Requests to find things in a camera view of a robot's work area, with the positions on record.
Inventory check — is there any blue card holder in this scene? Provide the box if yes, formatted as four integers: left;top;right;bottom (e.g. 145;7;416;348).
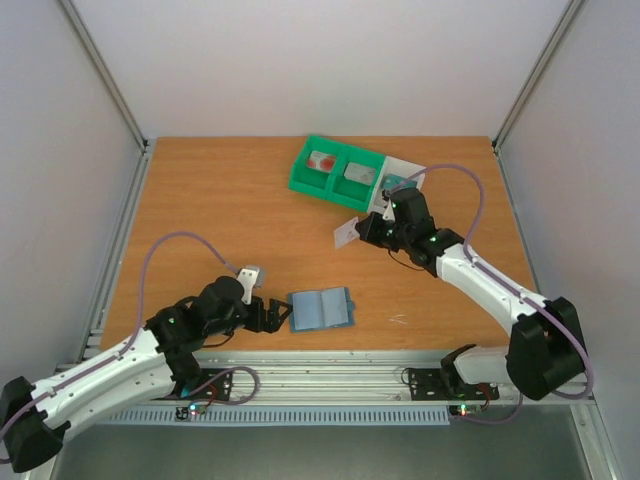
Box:
287;286;355;333

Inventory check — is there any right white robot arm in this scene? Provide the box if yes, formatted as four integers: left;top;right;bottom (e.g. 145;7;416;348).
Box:
355;188;593;400

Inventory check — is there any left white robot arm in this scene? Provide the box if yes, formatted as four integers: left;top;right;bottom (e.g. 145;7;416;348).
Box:
1;276;293;473

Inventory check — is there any teal card in bin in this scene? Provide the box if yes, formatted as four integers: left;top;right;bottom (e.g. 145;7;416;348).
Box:
382;174;417;191

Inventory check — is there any grey flower card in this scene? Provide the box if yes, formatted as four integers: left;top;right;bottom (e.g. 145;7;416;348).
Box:
344;162;377;186

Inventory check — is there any red circle card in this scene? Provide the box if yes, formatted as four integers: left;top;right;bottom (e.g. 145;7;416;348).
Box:
305;150;337;173

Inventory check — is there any middle green bin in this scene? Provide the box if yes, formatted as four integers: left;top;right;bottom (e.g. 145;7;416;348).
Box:
326;145;385;212

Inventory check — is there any green bin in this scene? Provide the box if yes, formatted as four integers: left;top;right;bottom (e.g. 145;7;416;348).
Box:
326;145;385;212
288;135;347;199

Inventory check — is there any white bin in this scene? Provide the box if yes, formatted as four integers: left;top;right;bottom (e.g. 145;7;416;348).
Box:
366;156;425;213

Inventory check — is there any left green bin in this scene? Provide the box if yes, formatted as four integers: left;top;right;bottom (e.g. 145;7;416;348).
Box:
288;135;347;199

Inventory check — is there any left circuit board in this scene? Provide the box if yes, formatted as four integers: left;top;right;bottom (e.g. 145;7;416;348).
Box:
174;404;208;422

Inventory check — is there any circuit board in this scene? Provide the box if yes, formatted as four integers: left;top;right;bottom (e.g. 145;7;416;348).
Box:
449;403;486;417
174;404;208;422

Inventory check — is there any right circuit board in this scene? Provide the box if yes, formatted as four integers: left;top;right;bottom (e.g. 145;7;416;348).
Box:
449;403;486;417

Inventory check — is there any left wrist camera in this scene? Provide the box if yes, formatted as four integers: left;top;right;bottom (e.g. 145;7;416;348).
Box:
237;265;266;290

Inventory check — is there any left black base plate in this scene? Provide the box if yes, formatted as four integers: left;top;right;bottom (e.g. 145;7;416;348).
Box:
166;368;233;401

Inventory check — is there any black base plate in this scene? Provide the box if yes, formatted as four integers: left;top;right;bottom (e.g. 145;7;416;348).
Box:
400;367;500;401
166;368;233;401

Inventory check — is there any grey slotted cable duct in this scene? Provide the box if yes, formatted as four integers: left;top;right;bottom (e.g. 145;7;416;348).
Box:
103;405;450;428

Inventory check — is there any front aluminium rail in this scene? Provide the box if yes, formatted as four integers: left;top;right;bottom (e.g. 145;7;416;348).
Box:
47;349;596;407

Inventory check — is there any aluminium rail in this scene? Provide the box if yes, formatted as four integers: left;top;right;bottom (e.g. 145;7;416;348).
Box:
495;147;562;299
76;140;156;362
47;349;596;407

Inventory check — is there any right side aluminium rail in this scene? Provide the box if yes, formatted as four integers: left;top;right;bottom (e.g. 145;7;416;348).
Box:
495;147;562;299

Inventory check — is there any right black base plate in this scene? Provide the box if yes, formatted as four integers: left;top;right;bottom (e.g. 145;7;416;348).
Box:
400;367;500;401

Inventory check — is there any left side aluminium rail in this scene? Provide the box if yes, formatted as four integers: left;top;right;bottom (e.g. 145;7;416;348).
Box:
76;140;156;362

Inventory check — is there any right aluminium frame post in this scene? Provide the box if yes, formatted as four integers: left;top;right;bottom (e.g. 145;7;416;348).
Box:
492;0;587;156

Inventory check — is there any aluminium frame post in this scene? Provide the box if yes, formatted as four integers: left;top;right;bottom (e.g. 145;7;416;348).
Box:
56;0;148;152
492;0;587;156

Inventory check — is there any left aluminium frame post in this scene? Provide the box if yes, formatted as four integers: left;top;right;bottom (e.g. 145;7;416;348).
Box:
56;0;148;152

